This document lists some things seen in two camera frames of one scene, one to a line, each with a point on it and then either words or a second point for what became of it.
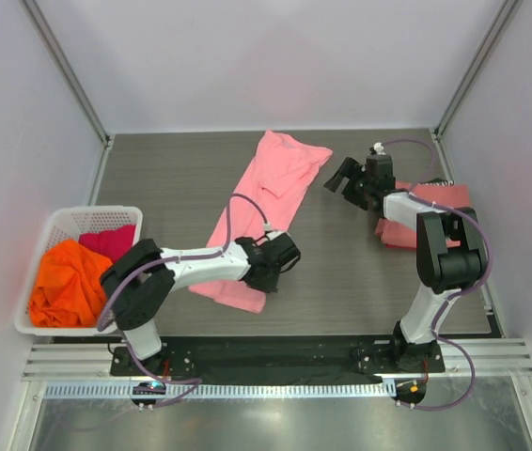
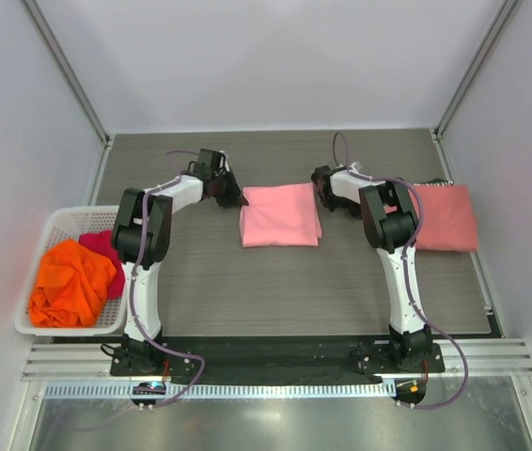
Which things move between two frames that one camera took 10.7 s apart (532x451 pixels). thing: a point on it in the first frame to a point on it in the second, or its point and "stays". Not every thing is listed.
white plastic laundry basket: x=68 y=224 stays
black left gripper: x=266 y=287 to x=234 y=196
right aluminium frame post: x=507 y=11 stays
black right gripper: x=349 y=170 to x=356 y=212
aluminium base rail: x=61 y=361 stays
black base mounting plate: x=273 y=356 stays
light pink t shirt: x=280 y=168 to x=283 y=215
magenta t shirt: x=110 y=242 stays
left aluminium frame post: x=68 y=71 stays
